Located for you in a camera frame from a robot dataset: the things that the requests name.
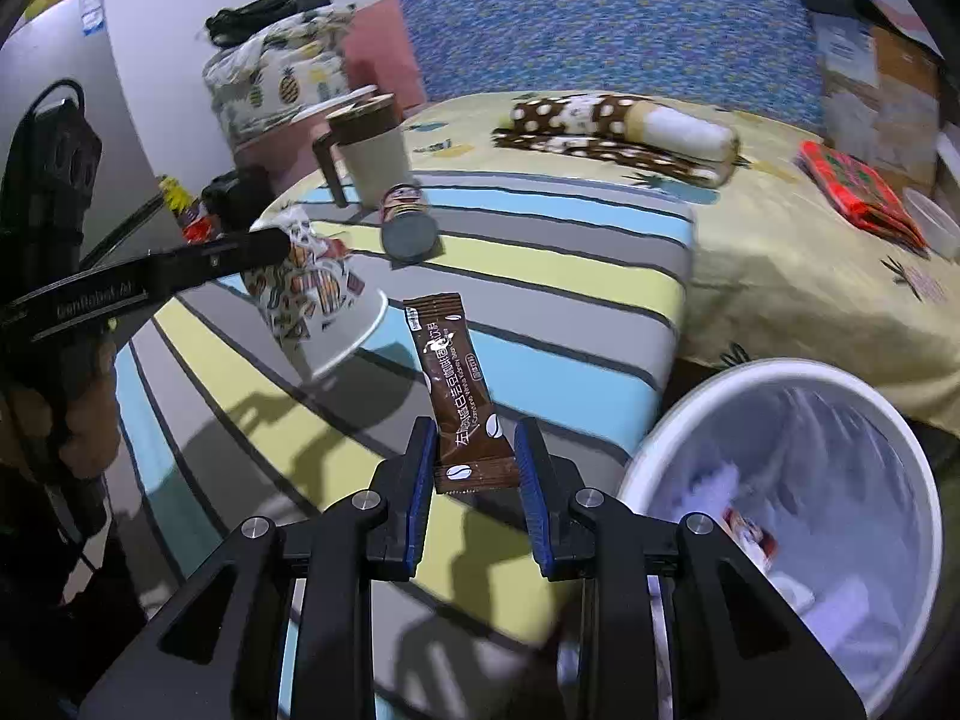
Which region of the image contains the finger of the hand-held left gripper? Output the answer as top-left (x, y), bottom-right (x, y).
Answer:
top-left (150, 229), bottom-right (291, 295)

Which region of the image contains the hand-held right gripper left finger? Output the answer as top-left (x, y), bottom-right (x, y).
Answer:
top-left (79, 416), bottom-right (437, 720)

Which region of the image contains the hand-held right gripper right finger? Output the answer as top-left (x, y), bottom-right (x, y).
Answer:
top-left (514, 416), bottom-right (860, 720)

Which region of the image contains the patterned paper cup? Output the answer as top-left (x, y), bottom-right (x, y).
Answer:
top-left (244, 208), bottom-right (389, 381)

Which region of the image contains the brown coffee sachet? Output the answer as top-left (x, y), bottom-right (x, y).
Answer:
top-left (403, 292), bottom-right (520, 496)

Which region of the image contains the red milk carton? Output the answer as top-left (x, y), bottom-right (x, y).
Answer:
top-left (721, 506), bottom-right (781, 565)

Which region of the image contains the white trash bin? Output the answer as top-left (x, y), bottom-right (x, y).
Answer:
top-left (615, 358), bottom-right (942, 720)

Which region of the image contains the person's left hand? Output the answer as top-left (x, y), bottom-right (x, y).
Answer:
top-left (0, 337), bottom-right (121, 482)

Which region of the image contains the red and yellow packaging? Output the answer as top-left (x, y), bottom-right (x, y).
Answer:
top-left (156, 175), bottom-right (220, 246)

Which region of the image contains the black case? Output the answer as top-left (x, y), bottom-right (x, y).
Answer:
top-left (199, 167), bottom-right (269, 235)

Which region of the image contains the pink storage box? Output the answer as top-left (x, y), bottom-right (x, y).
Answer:
top-left (227, 86), bottom-right (377, 192)

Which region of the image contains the pineapple print quilt bundle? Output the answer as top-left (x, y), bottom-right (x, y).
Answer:
top-left (202, 4), bottom-right (359, 145)

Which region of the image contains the brown lidded jug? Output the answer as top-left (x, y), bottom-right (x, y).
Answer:
top-left (312, 92), bottom-right (413, 209)

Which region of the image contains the red cartoon can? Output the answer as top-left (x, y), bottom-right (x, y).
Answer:
top-left (377, 182), bottom-right (441, 265)

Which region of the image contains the grey cabinet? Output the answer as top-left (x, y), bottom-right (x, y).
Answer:
top-left (0, 0), bottom-right (170, 275)

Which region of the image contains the striped cloth cover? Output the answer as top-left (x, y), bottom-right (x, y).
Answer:
top-left (112, 180), bottom-right (695, 720)

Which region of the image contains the black bag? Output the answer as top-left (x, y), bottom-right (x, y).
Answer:
top-left (205, 0), bottom-right (332, 47)

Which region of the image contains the brown polka dot blanket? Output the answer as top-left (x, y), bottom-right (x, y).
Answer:
top-left (491, 90), bottom-right (740, 188)

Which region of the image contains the white roll pillow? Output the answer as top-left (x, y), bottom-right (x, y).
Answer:
top-left (628, 100), bottom-right (741, 187)

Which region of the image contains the blue floral headboard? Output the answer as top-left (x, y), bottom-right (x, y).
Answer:
top-left (384, 0), bottom-right (877, 130)

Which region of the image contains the red plaid cloth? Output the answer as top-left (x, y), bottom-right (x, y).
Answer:
top-left (797, 139), bottom-right (929, 250)

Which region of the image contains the clear plastic container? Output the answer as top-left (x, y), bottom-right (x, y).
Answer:
top-left (902, 187), bottom-right (960, 257)

